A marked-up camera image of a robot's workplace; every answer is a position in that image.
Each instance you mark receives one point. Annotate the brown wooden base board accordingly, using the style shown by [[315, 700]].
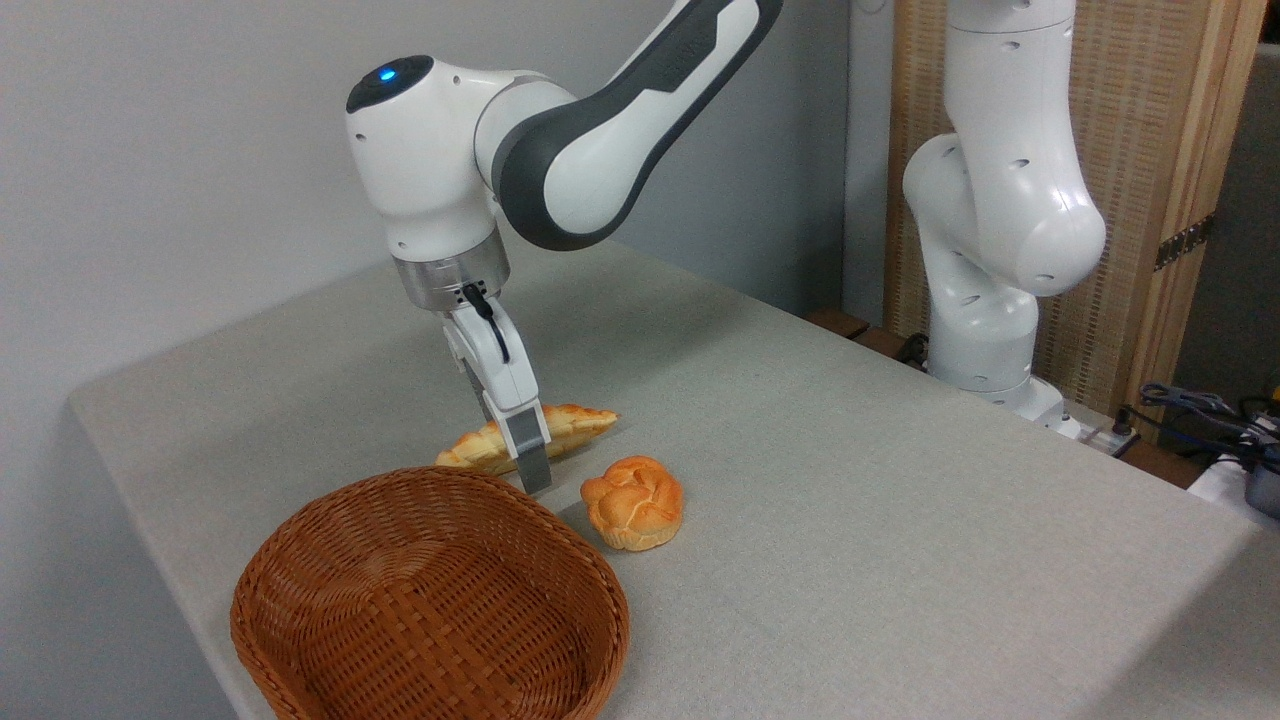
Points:
[[845, 325]]

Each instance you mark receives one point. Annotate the black metal screen hinge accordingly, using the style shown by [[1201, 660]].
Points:
[[1185, 241]]

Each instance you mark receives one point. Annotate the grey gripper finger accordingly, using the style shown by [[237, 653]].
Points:
[[530, 450], [484, 398]]

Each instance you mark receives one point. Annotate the round knotted bread roll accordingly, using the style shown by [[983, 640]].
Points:
[[635, 505]]

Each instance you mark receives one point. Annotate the long braided bread loaf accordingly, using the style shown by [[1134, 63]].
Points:
[[580, 420]]

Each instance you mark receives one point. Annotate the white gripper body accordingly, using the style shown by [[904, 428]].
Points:
[[505, 375]]

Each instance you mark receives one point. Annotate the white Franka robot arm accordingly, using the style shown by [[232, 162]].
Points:
[[600, 150]]

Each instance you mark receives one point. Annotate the wooden woven screen panel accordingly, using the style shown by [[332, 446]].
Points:
[[1145, 110]]

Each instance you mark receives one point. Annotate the brown wicker basket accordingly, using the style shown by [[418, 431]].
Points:
[[420, 600]]

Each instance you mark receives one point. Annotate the grey tablecloth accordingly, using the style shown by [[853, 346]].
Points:
[[850, 500]]

